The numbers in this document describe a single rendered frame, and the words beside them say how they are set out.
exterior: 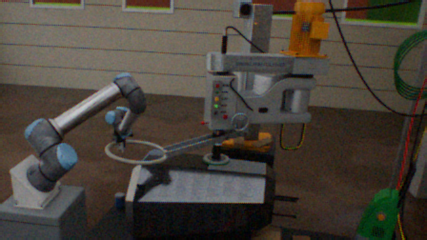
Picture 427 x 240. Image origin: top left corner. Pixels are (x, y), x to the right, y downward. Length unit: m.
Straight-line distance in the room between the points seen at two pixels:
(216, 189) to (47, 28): 7.81
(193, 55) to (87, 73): 2.68
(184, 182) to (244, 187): 0.46
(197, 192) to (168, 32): 6.56
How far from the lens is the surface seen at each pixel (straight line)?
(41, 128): 2.32
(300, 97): 3.14
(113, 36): 9.43
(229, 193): 2.90
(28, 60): 10.41
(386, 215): 3.62
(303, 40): 3.06
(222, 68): 2.82
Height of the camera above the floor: 1.97
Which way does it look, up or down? 21 degrees down
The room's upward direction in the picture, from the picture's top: 3 degrees clockwise
